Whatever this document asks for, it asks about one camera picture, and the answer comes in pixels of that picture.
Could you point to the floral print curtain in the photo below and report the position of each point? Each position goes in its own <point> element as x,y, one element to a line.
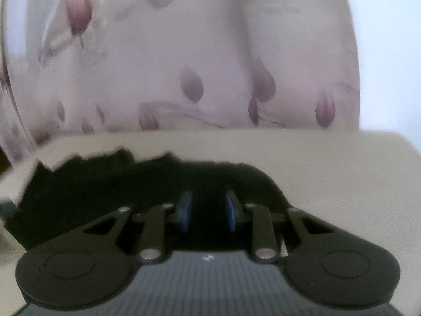
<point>184,39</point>

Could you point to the black cloth garment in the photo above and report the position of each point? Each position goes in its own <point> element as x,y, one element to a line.
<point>98,187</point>

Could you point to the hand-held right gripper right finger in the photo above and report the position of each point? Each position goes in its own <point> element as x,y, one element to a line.
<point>232,213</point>

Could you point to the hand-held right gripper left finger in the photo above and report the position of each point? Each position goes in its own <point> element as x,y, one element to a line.
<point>186,212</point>

